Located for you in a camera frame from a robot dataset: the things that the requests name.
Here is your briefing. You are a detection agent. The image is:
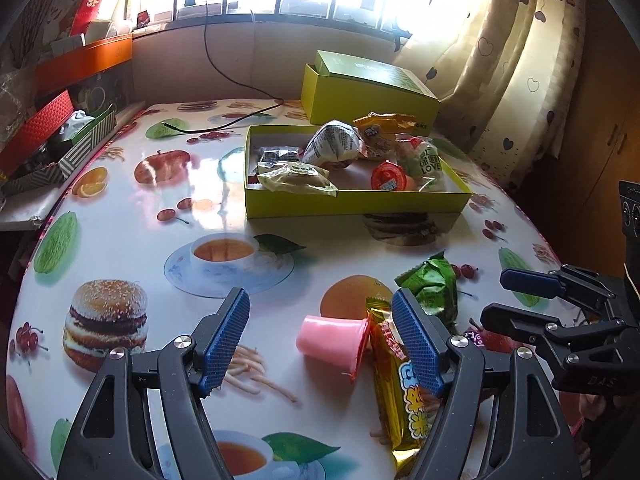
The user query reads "orange box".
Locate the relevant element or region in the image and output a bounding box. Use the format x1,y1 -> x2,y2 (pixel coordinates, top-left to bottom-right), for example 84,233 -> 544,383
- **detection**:
34,35 -> 135,87

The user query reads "black cable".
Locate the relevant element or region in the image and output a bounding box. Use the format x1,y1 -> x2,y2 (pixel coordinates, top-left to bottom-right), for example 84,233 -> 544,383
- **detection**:
162,2 -> 287,137

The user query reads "white tissue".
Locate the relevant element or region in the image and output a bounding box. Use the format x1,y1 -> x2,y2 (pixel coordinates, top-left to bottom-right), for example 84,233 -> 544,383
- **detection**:
59,110 -> 97,137

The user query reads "large green cardboard box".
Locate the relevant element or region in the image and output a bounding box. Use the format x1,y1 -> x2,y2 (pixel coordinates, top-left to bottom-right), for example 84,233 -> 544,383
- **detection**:
300,50 -> 442,133

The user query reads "white and green round packet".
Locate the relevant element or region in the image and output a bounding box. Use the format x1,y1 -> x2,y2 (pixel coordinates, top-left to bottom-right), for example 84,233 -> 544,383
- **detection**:
301,120 -> 364,170

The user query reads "red textured box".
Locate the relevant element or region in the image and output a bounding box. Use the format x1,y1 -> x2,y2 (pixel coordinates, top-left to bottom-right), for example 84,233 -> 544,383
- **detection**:
0,89 -> 75,173

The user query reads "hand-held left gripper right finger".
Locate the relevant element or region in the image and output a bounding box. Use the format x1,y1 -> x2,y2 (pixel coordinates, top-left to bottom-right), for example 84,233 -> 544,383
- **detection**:
391,287 -> 583,480

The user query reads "heart print curtain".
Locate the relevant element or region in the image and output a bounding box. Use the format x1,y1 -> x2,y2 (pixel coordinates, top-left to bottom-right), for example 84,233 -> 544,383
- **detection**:
400,0 -> 592,197

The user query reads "shallow green box tray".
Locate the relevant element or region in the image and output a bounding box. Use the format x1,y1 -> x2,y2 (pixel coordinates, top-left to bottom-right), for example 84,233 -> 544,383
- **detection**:
244,124 -> 473,219

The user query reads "wooden cabinet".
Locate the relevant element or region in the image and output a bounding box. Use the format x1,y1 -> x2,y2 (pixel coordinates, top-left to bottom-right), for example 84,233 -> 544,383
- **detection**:
525,42 -> 640,281

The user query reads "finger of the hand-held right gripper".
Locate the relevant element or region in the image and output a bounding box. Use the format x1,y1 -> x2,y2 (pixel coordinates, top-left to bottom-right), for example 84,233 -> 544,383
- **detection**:
500,264 -> 620,317
480,302 -> 632,394

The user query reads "printed fruit tablecloth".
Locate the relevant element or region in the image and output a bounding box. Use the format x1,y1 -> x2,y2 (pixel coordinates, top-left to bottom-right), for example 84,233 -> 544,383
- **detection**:
5,100 -> 576,480

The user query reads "white and orange snack packet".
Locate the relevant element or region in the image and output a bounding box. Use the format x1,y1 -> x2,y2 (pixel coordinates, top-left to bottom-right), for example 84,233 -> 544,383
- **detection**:
360,127 -> 401,162

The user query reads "green and white snack packet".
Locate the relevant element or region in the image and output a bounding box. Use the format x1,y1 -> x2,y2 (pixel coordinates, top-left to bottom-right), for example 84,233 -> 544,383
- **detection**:
395,135 -> 447,193

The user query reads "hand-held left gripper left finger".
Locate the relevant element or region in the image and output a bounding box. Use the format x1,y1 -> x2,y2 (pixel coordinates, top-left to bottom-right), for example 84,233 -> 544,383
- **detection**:
57,287 -> 251,480

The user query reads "dark snack packet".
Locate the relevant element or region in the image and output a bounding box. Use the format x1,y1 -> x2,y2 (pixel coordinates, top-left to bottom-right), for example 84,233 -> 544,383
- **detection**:
257,146 -> 302,165

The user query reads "striped box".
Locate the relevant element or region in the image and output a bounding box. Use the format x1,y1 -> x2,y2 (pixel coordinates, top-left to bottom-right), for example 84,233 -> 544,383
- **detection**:
0,105 -> 119,197

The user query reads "cream snack packet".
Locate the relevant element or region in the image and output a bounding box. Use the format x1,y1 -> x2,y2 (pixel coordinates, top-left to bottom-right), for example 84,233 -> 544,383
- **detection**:
256,162 -> 339,197

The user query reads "yellow snack bar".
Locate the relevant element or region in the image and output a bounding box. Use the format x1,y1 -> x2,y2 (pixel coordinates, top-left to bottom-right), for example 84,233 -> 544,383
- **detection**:
365,296 -> 437,473

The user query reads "pink jelly cup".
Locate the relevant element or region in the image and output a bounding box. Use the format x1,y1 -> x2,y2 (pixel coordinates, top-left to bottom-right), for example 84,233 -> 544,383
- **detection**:
296,315 -> 372,380

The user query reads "clear plastic bag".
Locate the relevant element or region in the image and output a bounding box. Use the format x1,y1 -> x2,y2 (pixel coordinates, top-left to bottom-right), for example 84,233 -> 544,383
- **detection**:
0,42 -> 38,116

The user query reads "person's right hand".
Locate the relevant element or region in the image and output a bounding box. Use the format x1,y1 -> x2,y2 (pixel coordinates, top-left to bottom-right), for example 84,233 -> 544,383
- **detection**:
574,391 -> 622,425

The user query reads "red jelly cup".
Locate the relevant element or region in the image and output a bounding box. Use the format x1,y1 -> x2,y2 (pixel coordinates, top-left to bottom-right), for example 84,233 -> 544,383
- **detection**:
371,160 -> 406,192

